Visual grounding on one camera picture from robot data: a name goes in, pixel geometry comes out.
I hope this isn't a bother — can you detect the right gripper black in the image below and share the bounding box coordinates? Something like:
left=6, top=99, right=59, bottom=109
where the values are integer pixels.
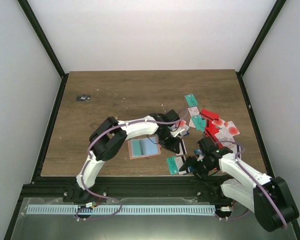
left=179, top=156, right=216, bottom=185

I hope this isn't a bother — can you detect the white card magnetic stripe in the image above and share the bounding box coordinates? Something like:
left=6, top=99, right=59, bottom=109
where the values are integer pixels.
left=175, top=156, right=193, bottom=175

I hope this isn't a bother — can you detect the teal VIP card front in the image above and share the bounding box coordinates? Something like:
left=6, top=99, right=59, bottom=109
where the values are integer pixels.
left=166, top=156, right=183, bottom=175

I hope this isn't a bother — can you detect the pink leather card holder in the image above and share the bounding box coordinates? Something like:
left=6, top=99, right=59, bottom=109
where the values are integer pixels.
left=127, top=136, right=161, bottom=160

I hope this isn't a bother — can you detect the teal VIP card small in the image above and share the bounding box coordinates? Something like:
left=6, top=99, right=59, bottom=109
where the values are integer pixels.
left=130, top=139, right=146, bottom=158

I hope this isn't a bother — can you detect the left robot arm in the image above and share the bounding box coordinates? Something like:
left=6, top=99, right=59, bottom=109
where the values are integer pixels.
left=74, top=109, right=183, bottom=202

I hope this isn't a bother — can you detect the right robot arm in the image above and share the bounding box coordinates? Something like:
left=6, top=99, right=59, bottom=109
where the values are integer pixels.
left=179, top=136, right=300, bottom=232

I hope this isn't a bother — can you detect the white stripe card right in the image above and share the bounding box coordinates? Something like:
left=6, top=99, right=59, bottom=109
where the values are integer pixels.
left=176, top=139, right=187, bottom=156

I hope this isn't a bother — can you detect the white floral card upper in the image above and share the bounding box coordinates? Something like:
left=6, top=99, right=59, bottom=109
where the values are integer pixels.
left=188, top=106, right=200, bottom=117

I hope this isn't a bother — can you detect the teal card far top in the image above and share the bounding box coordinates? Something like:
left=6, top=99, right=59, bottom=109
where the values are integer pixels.
left=184, top=94, right=198, bottom=107

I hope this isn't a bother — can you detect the red card top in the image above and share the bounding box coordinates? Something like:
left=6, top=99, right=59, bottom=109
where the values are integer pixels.
left=199, top=108, right=219, bottom=121

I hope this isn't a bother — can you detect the small black tag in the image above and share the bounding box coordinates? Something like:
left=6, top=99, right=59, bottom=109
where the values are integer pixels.
left=76, top=94, right=91, bottom=102

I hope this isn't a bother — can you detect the light blue slotted strip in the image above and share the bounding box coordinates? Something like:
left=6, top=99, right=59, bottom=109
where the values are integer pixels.
left=26, top=204, right=216, bottom=216

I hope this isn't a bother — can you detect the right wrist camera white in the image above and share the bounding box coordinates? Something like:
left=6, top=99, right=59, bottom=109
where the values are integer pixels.
left=195, top=151, right=205, bottom=162

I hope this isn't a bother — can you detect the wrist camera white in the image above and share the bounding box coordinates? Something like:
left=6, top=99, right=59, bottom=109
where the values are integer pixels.
left=170, top=127, right=187, bottom=138
left=195, top=151, right=205, bottom=162

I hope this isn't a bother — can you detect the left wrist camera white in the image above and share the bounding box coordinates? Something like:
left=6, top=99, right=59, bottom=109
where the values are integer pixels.
left=170, top=127, right=187, bottom=138

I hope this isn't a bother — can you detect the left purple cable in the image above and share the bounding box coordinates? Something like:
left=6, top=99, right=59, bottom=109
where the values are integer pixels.
left=74, top=107, right=190, bottom=223

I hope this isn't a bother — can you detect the black aluminium front rail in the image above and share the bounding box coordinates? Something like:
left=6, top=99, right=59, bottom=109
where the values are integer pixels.
left=20, top=174, right=231, bottom=203

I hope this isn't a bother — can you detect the right frame post black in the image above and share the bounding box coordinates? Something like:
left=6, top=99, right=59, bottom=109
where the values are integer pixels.
left=237, top=0, right=288, bottom=76

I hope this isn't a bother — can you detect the frame post black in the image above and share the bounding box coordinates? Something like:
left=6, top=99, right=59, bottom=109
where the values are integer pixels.
left=237, top=0, right=288, bottom=76
left=16, top=0, right=67, bottom=78

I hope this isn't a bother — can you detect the left frame post black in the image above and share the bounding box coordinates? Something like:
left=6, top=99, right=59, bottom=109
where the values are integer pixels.
left=16, top=0, right=67, bottom=78

